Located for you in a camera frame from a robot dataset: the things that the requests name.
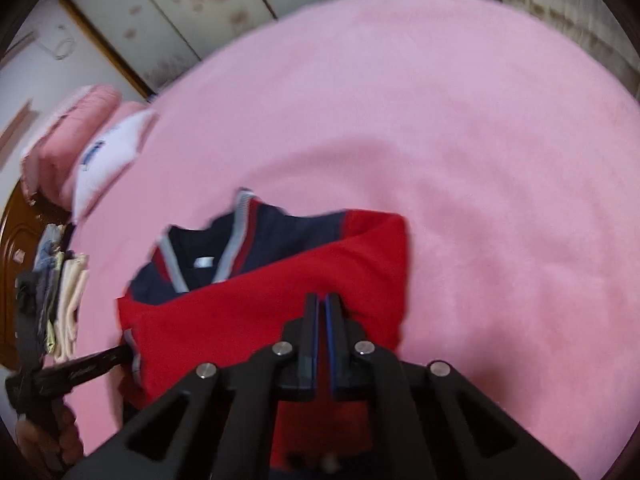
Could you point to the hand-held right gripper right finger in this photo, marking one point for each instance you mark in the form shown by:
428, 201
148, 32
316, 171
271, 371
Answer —
331, 345

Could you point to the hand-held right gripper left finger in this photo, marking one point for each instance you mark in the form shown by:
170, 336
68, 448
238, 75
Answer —
313, 340

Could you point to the floral wardrobe doors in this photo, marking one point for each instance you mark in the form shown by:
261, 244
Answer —
200, 5

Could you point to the pink folded quilt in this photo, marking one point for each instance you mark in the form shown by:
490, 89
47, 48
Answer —
55, 150

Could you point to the white embroidered pillow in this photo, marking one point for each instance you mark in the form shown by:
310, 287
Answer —
107, 155

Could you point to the pink bed blanket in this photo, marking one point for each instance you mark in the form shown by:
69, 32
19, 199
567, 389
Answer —
425, 135

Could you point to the folded blue jeans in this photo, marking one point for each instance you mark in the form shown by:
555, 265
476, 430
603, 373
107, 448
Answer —
47, 260

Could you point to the red and navy jacket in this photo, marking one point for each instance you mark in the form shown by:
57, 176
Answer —
250, 300

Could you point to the wooden headboard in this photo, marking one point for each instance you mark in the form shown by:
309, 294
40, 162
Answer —
15, 240

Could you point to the folded cream garments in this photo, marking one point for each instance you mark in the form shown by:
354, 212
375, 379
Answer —
70, 305

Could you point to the cream lace-covered furniture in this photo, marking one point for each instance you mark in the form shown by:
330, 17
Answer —
565, 15

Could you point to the person's left hand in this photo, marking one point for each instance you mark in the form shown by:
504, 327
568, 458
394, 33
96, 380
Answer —
70, 442

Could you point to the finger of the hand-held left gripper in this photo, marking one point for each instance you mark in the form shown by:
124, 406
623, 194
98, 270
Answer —
95, 365

